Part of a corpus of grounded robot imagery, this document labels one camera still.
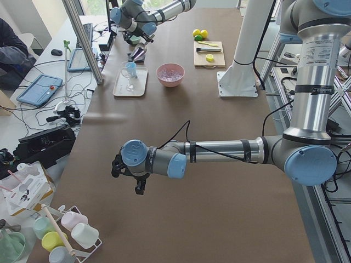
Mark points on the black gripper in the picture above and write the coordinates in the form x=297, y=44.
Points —
x=144, y=41
x=140, y=183

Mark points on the steel ice scoop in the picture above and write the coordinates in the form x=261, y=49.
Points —
x=139, y=52

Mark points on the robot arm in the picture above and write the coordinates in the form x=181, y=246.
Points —
x=135, y=21
x=303, y=151

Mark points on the light blue cup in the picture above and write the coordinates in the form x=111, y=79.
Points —
x=131, y=69

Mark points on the clear ice cubes pile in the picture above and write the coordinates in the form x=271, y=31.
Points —
x=169, y=75

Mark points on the mint green bowl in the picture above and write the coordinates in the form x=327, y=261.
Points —
x=134, y=40

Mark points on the clear wine glass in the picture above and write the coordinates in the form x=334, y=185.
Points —
x=130, y=86

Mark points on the black computer monitor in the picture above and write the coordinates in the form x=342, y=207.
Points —
x=109, y=5

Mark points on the cream rabbit tray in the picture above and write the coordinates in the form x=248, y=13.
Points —
x=139, y=82

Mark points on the pink bowl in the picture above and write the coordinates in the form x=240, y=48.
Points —
x=171, y=66

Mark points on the upper whole lemon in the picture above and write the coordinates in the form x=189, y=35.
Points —
x=196, y=32

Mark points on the whole lemon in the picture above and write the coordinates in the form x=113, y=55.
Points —
x=196, y=32
x=198, y=38

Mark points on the lower whole lemon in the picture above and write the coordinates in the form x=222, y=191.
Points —
x=198, y=38

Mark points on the yellow plastic knife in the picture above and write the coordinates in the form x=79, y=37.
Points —
x=208, y=44

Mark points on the steel muddler black tip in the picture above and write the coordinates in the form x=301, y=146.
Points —
x=207, y=50

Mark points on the blue teach pendant far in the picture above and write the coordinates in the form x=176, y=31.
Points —
x=78, y=61

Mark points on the blue teach pendant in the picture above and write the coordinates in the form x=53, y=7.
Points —
x=78, y=61
x=40, y=90

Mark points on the bamboo cutting board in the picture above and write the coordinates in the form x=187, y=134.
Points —
x=200, y=58

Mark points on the lemon half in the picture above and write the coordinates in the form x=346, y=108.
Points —
x=209, y=57

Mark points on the blue teach pendant near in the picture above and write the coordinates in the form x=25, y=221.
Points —
x=40, y=90

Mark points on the white wire cup rack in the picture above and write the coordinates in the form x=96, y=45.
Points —
x=78, y=237

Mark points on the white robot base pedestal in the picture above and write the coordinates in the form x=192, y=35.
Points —
x=239, y=80

